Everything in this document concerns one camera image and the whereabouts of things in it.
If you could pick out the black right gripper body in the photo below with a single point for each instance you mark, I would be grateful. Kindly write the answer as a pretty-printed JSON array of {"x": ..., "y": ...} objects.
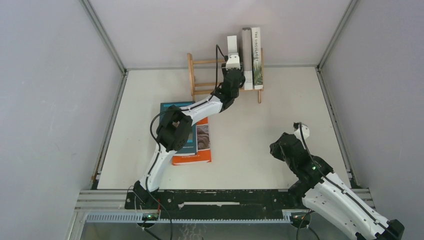
[{"x": 276, "y": 152}]

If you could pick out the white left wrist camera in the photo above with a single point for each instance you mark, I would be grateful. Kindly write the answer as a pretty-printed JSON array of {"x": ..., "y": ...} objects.
[{"x": 233, "y": 62}]

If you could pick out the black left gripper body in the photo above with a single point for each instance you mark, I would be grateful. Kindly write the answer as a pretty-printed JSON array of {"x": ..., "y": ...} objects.
[{"x": 224, "y": 70}]

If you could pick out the wooden book rack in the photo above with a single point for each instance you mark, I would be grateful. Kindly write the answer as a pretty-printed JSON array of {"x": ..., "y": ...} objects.
[{"x": 201, "y": 76}]

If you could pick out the orange book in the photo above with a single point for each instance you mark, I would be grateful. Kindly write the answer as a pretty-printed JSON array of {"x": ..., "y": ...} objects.
[{"x": 203, "y": 154}]

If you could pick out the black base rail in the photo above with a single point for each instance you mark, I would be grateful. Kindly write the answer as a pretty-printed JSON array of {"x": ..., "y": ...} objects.
[{"x": 221, "y": 205}]

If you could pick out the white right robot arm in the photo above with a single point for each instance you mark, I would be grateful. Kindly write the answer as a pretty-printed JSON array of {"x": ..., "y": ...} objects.
[{"x": 321, "y": 190}]

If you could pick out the teal Humor book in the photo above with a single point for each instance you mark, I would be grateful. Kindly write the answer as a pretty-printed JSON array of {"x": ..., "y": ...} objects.
[{"x": 175, "y": 131}]

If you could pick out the grey notebook with elastic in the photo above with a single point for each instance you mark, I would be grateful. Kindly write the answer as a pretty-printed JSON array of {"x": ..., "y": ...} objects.
[{"x": 246, "y": 40}]

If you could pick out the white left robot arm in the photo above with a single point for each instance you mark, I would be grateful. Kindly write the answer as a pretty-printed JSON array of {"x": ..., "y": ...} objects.
[{"x": 150, "y": 180}]

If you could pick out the white thick book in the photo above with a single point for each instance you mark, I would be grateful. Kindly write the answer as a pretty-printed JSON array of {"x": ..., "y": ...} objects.
[{"x": 232, "y": 45}]

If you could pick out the white Singularity palm book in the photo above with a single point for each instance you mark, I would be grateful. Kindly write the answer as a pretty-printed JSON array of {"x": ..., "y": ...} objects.
[{"x": 257, "y": 58}]

